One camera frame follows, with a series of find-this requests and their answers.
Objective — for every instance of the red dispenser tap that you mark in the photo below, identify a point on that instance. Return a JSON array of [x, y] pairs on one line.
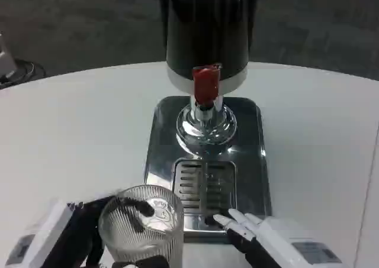
[[205, 84]]

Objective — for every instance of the steel drip tray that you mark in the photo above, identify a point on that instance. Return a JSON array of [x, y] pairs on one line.
[[251, 161]]

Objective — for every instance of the clear ribbed glass cup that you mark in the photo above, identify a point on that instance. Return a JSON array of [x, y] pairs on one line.
[[142, 235]]

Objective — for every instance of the black drink dispenser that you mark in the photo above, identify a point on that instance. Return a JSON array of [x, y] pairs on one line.
[[207, 37]]

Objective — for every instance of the white device with black base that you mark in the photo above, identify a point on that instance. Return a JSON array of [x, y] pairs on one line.
[[12, 65]]

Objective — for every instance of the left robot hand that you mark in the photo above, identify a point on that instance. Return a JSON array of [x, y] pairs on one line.
[[59, 235]]

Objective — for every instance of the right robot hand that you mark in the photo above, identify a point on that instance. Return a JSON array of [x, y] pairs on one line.
[[278, 238]]

